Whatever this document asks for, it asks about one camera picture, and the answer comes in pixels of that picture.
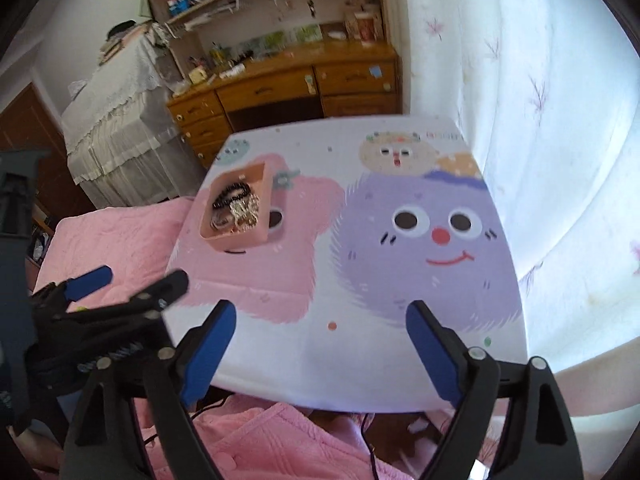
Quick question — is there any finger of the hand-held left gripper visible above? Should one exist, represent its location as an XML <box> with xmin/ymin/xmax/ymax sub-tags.
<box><xmin>65</xmin><ymin>269</ymin><xmax>191</xmax><ymax>333</ymax></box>
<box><xmin>31</xmin><ymin>265</ymin><xmax>114</xmax><ymax>312</ymax></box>

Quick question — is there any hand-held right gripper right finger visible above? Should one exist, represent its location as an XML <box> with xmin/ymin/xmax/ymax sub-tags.
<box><xmin>405</xmin><ymin>300</ymin><xmax>583</xmax><ymax>480</ymax></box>

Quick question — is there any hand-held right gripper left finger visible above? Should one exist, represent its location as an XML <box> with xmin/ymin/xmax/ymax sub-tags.
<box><xmin>60</xmin><ymin>300</ymin><xmax>238</xmax><ymax>480</ymax></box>

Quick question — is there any pink storage box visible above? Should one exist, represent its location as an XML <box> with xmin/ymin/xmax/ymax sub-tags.
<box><xmin>199</xmin><ymin>161</ymin><xmax>287</xmax><ymax>254</ymax></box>

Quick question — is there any black bead bracelet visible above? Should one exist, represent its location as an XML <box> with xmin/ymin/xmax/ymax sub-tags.
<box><xmin>212</xmin><ymin>181</ymin><xmax>253</xmax><ymax>212</ymax></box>

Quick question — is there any pink blanket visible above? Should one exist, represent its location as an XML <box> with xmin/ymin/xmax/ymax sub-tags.
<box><xmin>30</xmin><ymin>197</ymin><xmax>401</xmax><ymax>480</ymax></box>

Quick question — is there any cartoon printed lap table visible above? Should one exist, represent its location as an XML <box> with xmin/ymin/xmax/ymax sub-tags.
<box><xmin>165</xmin><ymin>115</ymin><xmax>531</xmax><ymax>413</ymax></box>

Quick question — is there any white lace furniture cover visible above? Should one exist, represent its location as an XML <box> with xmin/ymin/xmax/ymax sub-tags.
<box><xmin>60</xmin><ymin>35</ymin><xmax>202</xmax><ymax>209</ymax></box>

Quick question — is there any brown wooden wardrobe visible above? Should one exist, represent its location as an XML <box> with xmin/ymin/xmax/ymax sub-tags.
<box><xmin>0</xmin><ymin>82</ymin><xmax>97</xmax><ymax>221</ymax></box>

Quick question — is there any wooden desk with drawers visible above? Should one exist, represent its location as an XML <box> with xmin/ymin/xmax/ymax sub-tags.
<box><xmin>165</xmin><ymin>42</ymin><xmax>404</xmax><ymax>168</ymax></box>

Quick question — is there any black cable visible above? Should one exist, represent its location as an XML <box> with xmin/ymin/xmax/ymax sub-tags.
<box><xmin>357</xmin><ymin>410</ymin><xmax>388</xmax><ymax>480</ymax></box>

